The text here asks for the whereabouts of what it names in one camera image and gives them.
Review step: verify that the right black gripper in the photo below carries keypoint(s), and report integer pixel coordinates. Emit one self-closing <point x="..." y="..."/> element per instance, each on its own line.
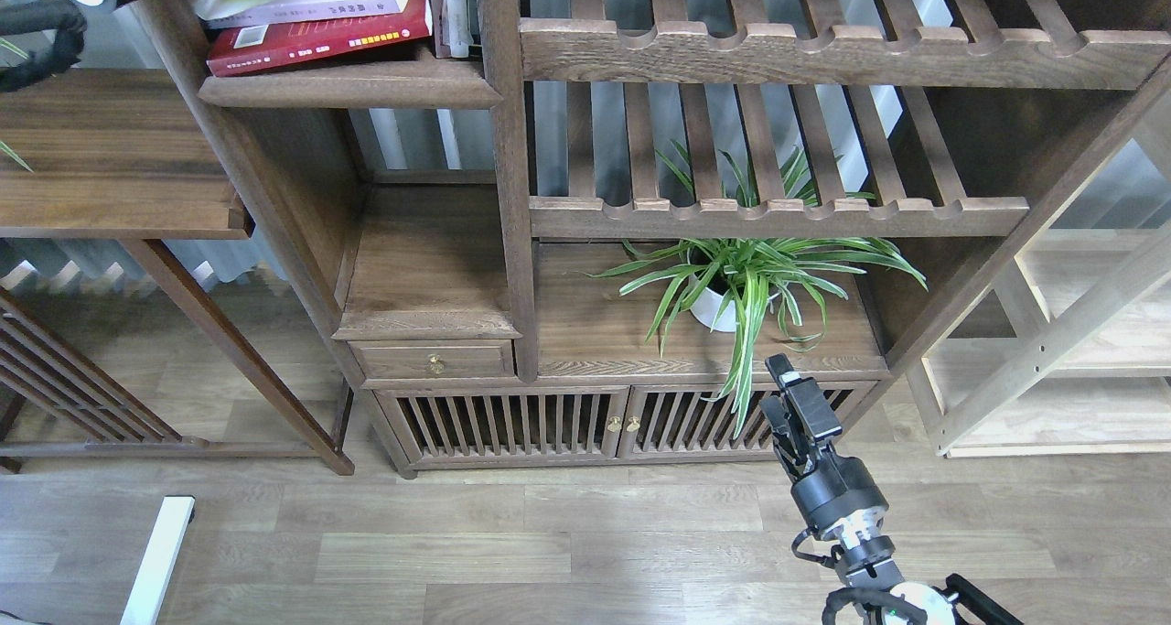
<point x="839" y="500"/>

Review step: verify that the white purple book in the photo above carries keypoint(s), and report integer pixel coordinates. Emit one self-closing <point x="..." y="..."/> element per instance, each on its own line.
<point x="306" y="10"/>

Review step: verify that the red cover book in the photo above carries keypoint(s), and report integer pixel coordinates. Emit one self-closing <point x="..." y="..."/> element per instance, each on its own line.
<point x="243" y="50"/>

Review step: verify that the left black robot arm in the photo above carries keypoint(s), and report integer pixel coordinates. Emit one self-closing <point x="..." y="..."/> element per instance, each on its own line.
<point x="69" y="23"/>

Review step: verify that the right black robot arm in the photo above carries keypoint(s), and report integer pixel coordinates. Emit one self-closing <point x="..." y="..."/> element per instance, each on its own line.
<point x="874" y="585"/>

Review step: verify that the light wooden shelf rack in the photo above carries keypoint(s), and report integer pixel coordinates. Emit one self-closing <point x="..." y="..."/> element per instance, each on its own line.
<point x="1086" y="368"/>

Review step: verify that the white plant pot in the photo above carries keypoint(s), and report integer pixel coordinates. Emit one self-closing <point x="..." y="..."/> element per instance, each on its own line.
<point x="706" y="308"/>

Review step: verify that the green spider plant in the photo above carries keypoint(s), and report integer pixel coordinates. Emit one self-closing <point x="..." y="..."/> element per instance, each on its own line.
<point x="751" y="276"/>

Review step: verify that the dark wooden bookshelf cabinet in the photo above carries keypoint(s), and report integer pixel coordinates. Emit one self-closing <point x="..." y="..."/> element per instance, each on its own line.
<point x="464" y="208"/>

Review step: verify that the brass drawer knob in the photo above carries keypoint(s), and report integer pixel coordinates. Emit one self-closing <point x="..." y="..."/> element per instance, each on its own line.
<point x="435" y="364"/>

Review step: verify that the dark green upright book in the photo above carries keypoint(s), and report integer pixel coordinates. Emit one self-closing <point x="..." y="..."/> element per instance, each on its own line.
<point x="475" y="48"/>

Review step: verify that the white upright book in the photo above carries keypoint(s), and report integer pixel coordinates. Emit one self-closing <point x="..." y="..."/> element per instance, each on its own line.
<point x="457" y="28"/>

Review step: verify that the dark brown upright book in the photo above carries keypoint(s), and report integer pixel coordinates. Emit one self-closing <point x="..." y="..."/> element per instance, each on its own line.
<point x="437" y="8"/>

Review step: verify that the white bar on floor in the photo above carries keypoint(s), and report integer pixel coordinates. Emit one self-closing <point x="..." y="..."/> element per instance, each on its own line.
<point x="151" y="583"/>

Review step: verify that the green leaves at left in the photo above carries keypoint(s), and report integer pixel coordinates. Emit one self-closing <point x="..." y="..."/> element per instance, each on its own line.
<point x="8" y="150"/>

